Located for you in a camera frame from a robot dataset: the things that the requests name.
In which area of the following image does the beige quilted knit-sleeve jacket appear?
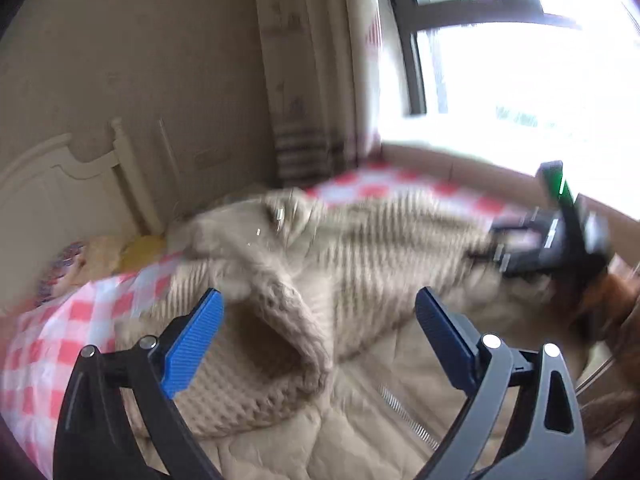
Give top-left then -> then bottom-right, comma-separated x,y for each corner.
115,190 -> 590,479

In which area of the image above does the person's right hand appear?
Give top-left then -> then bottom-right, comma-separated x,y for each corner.
577,257 -> 639,353

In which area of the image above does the dark framed window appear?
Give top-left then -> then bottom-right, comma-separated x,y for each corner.
386,0 -> 639,217

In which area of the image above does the yellow pillow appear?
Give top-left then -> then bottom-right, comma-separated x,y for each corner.
118,235 -> 166,273

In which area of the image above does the cream pillow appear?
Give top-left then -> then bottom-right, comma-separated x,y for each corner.
82,235 -> 126,281

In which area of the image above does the colourful patterned pillow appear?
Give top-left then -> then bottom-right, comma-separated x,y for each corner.
35,242 -> 86,307

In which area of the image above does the red white checkered bedsheet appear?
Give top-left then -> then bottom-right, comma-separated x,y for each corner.
1,164 -> 524,478

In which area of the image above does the white wooden headboard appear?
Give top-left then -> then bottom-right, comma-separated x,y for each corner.
1,117 -> 164,307

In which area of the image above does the patterned beige curtain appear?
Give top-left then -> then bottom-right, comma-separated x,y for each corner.
256,0 -> 382,188

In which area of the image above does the wall socket panel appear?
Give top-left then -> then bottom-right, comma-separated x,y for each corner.
193,148 -> 228,171

